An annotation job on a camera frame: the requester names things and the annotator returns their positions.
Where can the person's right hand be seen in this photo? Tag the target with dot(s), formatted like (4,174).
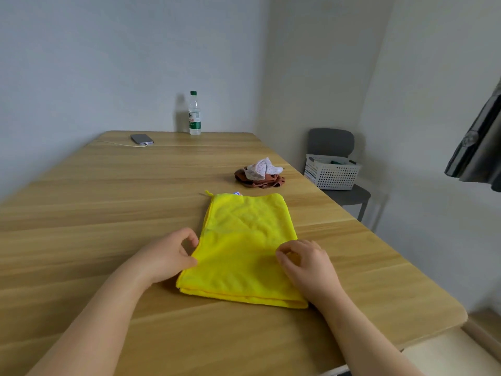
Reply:
(313,274)

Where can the person's left hand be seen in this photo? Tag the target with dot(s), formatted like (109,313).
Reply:
(164,258)

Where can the yellow cloth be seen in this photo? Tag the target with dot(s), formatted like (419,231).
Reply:
(242,238)

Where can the white plastic basket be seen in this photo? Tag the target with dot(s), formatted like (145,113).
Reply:
(332,174)

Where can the green cloth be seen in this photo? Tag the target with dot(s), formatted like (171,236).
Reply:
(340,162)

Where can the lilac dotted white cloth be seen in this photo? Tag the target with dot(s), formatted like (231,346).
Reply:
(262,168)

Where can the person's left forearm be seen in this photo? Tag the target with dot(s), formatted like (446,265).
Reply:
(86,328)

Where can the person's right forearm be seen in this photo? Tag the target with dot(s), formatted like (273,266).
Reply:
(368,340)

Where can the wooden table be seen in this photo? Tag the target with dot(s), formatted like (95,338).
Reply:
(78,231)

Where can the grey chair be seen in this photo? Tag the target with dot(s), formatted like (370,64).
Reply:
(330,141)

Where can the clear green-label water bottle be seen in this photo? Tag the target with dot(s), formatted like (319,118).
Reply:
(194,115)

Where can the dark grey curtain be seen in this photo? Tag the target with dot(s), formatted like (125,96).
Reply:
(477,152)

